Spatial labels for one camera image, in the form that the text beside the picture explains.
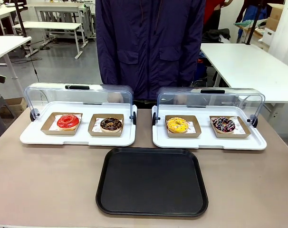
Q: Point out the person's hand behind lid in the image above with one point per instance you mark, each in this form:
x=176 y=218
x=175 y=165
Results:
x=115 y=97

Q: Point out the cardboard box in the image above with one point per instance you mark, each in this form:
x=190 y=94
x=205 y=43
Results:
x=275 y=17

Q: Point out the black plastic serving tray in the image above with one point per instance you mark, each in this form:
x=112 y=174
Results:
x=151 y=180

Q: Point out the white rectangular office table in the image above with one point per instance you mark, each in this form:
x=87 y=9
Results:
x=49 y=26
x=251 y=69
x=3 y=46

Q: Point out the white display tray base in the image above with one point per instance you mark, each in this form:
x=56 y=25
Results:
x=77 y=139
x=205 y=142

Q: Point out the brown cardboard donut tray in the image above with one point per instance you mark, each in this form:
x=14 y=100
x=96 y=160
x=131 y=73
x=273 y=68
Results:
x=93 y=128
x=46 y=127
x=242 y=131
x=196 y=129

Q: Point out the red glazed donut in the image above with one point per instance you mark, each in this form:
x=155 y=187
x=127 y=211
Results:
x=68 y=122

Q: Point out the clear hinged display lid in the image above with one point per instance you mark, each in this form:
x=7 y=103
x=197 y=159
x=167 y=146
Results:
x=79 y=93
x=210 y=97

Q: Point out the dark purple drizzled donut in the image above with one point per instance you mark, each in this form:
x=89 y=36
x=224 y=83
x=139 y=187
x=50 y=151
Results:
x=223 y=125

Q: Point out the yellow glazed sprinkled donut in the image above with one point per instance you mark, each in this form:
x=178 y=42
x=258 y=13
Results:
x=177 y=125

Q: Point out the black camera stand pole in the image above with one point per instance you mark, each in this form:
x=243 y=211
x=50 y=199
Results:
x=253 y=23
x=21 y=16

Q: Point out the person in navy jacket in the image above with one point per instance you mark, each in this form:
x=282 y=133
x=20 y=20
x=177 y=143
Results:
x=148 y=47

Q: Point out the chocolate sprinkled donut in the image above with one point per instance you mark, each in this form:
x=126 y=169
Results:
x=111 y=125

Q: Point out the white desk with frame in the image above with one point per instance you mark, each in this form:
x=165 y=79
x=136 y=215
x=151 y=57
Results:
x=63 y=12

